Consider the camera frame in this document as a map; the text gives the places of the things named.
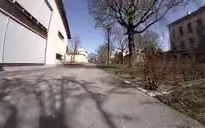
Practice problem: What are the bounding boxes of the grey asphalt path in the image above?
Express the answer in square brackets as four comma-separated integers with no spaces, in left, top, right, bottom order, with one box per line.
[0,64,205,128]

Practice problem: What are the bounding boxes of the grey-brown multistorey building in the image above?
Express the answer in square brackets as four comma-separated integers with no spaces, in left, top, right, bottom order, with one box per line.
[166,1,205,66]

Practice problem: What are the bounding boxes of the pale kerb stones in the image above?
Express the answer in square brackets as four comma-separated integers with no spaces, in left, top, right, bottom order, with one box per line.
[123,78,171,98]

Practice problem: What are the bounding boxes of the grass ground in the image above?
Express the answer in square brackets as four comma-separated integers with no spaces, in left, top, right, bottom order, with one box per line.
[96,63,205,128]

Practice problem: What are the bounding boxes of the white building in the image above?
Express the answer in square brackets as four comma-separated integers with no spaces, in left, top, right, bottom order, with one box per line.
[0,0,72,73]

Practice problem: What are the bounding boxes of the bare bush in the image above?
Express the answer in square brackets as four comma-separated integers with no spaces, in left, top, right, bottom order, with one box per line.
[136,49,171,91]

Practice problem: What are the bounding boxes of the thin dark pole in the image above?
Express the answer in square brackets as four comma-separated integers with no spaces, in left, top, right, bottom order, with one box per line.
[105,26,112,67]

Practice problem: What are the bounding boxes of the yellow building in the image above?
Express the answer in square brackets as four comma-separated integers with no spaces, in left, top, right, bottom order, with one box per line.
[65,48,89,64]

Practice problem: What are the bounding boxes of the large bare tree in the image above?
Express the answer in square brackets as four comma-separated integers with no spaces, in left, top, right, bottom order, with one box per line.
[86,0,191,68]

